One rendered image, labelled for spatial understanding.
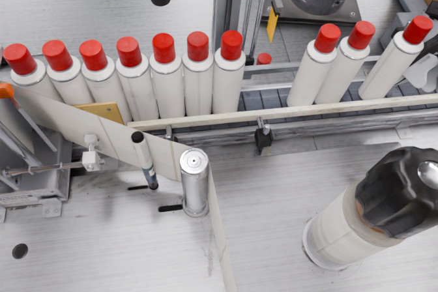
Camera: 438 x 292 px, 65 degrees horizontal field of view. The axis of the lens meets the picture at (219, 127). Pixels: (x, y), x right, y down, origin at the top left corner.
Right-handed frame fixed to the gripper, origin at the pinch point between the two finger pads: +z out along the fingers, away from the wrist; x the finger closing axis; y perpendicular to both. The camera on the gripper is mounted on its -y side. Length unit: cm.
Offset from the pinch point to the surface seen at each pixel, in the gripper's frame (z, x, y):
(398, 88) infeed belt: 3.1, 5.5, -0.7
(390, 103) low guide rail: 3.2, -1.2, 4.6
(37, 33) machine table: 47, -62, -30
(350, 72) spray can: 1.0, -15.7, 3.0
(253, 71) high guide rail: 12.7, -27.0, -2.5
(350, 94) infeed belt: 8.6, -4.1, -0.5
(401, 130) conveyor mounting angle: 7.3, 7.8, 6.9
